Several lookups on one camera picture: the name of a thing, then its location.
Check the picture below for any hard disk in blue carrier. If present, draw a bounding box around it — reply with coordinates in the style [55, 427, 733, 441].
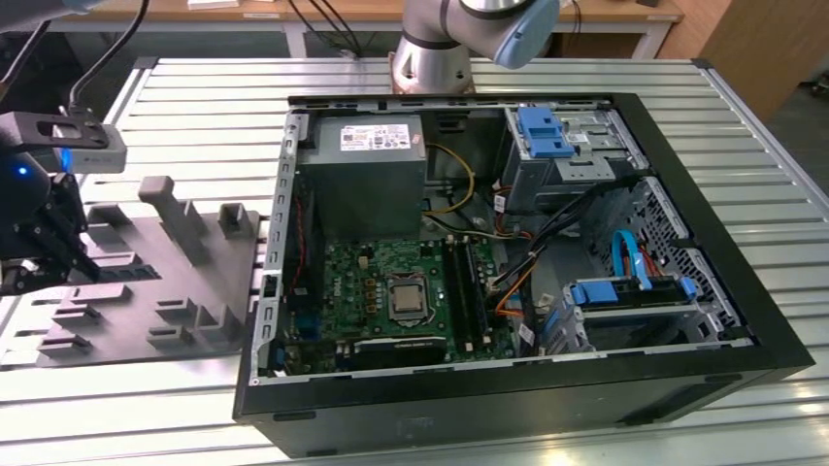
[563, 275, 699, 312]

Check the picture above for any blue plastic drive latch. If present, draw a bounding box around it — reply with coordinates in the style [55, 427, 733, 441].
[517, 107, 578, 159]

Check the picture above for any wooden workbench white frame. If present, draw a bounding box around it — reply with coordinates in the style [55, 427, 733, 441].
[61, 0, 686, 59]

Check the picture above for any black wire bundle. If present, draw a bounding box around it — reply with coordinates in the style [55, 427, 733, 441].
[491, 172, 649, 292]

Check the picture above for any black PC case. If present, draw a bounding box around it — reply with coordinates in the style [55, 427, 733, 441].
[232, 91, 816, 460]

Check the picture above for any silver CPU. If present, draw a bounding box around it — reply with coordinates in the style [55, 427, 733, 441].
[391, 283, 426, 312]

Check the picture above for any metal CPU socket cover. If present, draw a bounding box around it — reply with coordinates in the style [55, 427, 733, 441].
[386, 274, 434, 324]

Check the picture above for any grey power supply unit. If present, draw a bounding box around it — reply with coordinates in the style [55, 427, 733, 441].
[298, 115, 430, 244]

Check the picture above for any yellow wire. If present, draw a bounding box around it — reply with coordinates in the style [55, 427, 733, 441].
[423, 143, 478, 215]

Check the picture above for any grey parts rack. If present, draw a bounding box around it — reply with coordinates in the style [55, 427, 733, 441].
[35, 177, 271, 373]

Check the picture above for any black bag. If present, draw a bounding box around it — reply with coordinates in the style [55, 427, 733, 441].
[0, 31, 85, 114]

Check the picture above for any red black fan wire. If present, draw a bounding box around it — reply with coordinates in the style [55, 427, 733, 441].
[290, 193, 310, 288]

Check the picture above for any wooden cabinet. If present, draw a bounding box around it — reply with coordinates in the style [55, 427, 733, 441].
[659, 0, 829, 122]

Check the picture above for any grey metal drive cage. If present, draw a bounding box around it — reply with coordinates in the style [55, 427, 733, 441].
[503, 104, 650, 211]
[537, 279, 757, 358]

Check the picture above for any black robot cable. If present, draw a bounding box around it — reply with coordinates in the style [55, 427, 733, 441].
[0, 18, 53, 86]
[65, 0, 152, 117]

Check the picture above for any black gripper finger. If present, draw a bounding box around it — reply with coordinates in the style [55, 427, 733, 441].
[37, 172, 103, 285]
[0, 257, 71, 297]

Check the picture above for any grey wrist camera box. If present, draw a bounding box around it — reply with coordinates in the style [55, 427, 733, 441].
[0, 110, 128, 175]

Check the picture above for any blue data wire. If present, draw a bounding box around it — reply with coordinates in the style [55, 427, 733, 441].
[609, 230, 655, 292]

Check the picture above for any green motherboard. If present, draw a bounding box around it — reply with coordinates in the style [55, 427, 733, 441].
[283, 236, 519, 366]

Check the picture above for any orange wire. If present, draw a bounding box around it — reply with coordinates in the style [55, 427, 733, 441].
[495, 279, 530, 317]

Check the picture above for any black Nvidia graphics card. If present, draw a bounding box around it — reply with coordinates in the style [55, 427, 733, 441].
[275, 333, 450, 376]

